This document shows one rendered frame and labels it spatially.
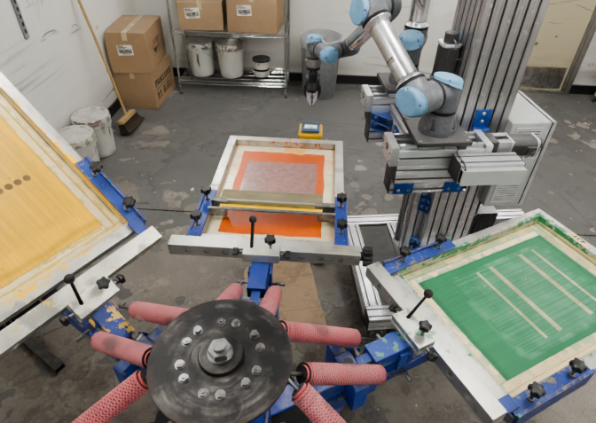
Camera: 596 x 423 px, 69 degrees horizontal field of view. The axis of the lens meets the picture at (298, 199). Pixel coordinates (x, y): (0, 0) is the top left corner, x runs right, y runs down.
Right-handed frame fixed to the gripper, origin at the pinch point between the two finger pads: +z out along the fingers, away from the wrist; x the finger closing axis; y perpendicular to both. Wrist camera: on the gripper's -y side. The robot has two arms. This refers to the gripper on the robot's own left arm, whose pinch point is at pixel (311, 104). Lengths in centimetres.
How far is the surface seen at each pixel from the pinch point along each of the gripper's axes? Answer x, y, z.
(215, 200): 35, -75, 8
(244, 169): 30, -43, 15
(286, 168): 10.0, -39.6, 14.7
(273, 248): 8, -107, 3
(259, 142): 25.4, -21.0, 12.2
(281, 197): 8, -76, 4
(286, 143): 11.3, -21.0, 12.0
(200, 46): 130, 250, 58
